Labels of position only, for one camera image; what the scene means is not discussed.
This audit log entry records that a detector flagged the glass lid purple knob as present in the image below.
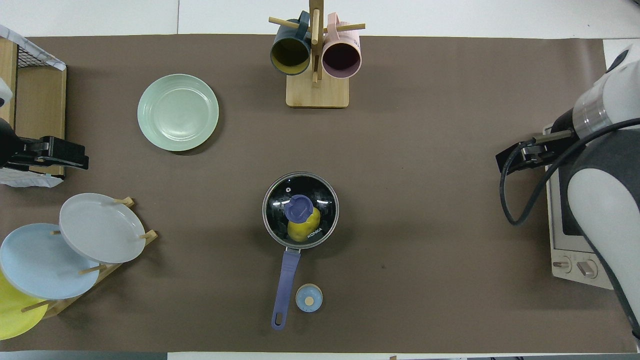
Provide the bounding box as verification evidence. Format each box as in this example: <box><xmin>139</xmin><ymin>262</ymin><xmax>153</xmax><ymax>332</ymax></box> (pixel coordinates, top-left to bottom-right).
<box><xmin>262</xmin><ymin>172</ymin><xmax>340</xmax><ymax>249</ymax></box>

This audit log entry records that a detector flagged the black wire basket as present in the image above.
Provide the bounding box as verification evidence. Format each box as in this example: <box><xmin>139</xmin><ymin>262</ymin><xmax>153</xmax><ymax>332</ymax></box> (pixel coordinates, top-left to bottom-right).
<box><xmin>16</xmin><ymin>42</ymin><xmax>60</xmax><ymax>69</ymax></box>

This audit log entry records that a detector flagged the pink mug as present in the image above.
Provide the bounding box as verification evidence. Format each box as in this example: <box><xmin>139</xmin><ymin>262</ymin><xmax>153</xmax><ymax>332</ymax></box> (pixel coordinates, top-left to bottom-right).
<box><xmin>321</xmin><ymin>12</ymin><xmax>362</xmax><ymax>79</ymax></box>

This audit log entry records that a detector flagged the beige toaster oven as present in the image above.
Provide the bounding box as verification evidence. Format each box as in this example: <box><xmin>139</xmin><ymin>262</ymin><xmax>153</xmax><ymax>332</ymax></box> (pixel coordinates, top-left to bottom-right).
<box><xmin>542</xmin><ymin>122</ymin><xmax>616</xmax><ymax>291</ymax></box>

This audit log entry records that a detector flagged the wooden plate rack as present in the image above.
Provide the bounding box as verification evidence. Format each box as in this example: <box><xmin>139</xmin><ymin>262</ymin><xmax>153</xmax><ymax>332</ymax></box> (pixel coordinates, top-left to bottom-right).
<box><xmin>21</xmin><ymin>196</ymin><xmax>159</xmax><ymax>319</ymax></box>

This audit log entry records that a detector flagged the brown table mat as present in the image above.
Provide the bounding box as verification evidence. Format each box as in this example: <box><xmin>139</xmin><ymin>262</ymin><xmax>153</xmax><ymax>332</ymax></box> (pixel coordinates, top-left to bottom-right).
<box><xmin>0</xmin><ymin>34</ymin><xmax>612</xmax><ymax>353</ymax></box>

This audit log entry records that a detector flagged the light blue plate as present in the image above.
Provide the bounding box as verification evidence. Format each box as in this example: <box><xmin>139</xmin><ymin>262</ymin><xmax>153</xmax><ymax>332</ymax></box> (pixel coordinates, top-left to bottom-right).
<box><xmin>0</xmin><ymin>223</ymin><xmax>101</xmax><ymax>300</ymax></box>

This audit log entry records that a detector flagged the grey plate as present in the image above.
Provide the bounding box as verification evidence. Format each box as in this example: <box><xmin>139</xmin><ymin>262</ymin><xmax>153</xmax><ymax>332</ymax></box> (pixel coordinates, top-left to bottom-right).
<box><xmin>59</xmin><ymin>193</ymin><xmax>147</xmax><ymax>264</ymax></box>

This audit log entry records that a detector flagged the dark teal mug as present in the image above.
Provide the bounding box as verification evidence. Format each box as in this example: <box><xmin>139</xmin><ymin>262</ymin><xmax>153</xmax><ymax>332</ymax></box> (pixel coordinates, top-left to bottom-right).
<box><xmin>270</xmin><ymin>11</ymin><xmax>312</xmax><ymax>76</ymax></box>

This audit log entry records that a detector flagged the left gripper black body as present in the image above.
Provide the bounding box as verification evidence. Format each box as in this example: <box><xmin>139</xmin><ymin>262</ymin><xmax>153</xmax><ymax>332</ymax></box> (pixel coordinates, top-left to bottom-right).
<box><xmin>14</xmin><ymin>140</ymin><xmax>47</xmax><ymax>169</ymax></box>

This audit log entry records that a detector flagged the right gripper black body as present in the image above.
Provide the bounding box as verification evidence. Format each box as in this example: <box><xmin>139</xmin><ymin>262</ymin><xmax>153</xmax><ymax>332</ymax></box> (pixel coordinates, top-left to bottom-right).
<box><xmin>522</xmin><ymin>130</ymin><xmax>557</xmax><ymax>164</ymax></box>

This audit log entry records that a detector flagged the pale green plate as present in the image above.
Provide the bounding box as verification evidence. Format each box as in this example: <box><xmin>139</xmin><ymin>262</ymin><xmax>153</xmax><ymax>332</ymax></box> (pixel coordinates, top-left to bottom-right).
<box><xmin>137</xmin><ymin>73</ymin><xmax>220</xmax><ymax>152</ymax></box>

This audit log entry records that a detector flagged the black pot purple handle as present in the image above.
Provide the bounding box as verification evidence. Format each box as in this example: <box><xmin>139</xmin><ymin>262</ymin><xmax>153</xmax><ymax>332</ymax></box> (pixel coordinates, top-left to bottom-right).
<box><xmin>262</xmin><ymin>171</ymin><xmax>340</xmax><ymax>331</ymax></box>

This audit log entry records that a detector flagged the wooden shelf box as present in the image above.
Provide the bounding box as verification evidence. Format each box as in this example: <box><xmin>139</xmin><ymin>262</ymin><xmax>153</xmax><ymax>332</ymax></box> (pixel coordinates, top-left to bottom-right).
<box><xmin>0</xmin><ymin>37</ymin><xmax>67</xmax><ymax>180</ymax></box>

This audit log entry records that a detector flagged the yellow plate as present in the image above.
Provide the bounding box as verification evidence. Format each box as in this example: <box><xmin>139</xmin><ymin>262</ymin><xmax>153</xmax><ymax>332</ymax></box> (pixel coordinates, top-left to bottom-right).
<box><xmin>0</xmin><ymin>270</ymin><xmax>49</xmax><ymax>341</ymax></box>

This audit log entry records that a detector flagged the white marbled sheet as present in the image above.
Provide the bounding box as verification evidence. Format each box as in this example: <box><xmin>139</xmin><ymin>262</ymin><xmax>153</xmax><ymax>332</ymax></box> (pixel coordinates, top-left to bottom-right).
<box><xmin>0</xmin><ymin>166</ymin><xmax>65</xmax><ymax>189</ymax></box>
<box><xmin>0</xmin><ymin>24</ymin><xmax>67</xmax><ymax>71</ymax></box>

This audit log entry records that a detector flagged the wooden mug tree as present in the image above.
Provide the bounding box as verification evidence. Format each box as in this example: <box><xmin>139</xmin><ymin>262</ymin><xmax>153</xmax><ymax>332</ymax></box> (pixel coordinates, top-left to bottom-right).
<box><xmin>268</xmin><ymin>0</ymin><xmax>366</xmax><ymax>109</ymax></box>

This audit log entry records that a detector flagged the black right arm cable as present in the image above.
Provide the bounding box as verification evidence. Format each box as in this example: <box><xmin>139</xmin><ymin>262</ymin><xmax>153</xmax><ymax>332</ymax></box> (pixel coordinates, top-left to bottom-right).
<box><xmin>499</xmin><ymin>117</ymin><xmax>640</xmax><ymax>227</ymax></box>

